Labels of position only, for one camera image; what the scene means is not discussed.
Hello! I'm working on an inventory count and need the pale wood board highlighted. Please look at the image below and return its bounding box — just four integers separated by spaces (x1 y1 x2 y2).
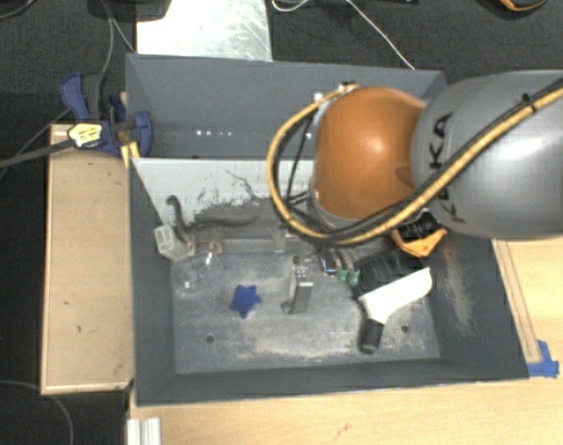
39 122 136 396

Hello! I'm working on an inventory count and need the blue star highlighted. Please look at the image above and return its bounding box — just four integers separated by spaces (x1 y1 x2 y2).
228 284 263 320

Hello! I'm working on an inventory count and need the clear plastic box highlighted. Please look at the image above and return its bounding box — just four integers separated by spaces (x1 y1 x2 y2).
153 223 195 262

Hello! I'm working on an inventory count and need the black cylinder on white bracket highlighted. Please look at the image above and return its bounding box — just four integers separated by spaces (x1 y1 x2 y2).
356 266 434 355

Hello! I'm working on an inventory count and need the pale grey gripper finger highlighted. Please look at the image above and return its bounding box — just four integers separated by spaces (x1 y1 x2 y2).
295 268 315 315
287 271 300 314

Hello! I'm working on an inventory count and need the grey metal bin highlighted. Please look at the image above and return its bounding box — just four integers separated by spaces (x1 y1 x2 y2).
124 53 531 408

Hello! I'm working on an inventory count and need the clear glass bowl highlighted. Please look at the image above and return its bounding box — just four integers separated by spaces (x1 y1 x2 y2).
170 251 224 295

